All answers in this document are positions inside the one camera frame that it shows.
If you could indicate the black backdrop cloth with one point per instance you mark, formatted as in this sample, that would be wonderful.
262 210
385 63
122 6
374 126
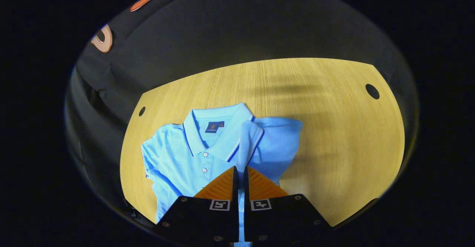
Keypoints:
222 28

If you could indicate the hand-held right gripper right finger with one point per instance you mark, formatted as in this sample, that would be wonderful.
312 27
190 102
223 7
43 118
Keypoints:
278 221

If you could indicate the light blue T-shirt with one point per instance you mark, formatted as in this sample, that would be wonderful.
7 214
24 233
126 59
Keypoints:
178 154

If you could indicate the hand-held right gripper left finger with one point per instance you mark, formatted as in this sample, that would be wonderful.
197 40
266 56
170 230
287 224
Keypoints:
207 221

